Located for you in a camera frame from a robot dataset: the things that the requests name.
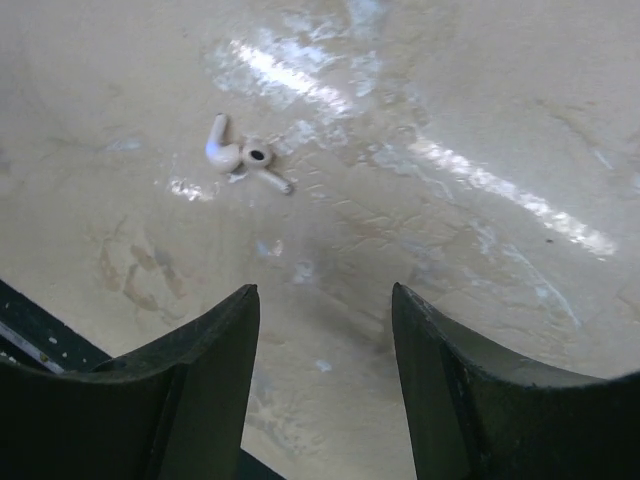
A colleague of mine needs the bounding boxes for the pink stem earbud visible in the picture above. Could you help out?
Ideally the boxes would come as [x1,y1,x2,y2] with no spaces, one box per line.
[242,140,293,195]
[205,113,241,174]

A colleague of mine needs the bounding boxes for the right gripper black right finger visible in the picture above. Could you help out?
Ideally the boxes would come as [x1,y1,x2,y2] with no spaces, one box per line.
[392,284,639,479]

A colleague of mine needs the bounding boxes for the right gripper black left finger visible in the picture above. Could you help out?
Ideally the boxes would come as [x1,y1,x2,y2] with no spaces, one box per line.
[0,283,261,480]

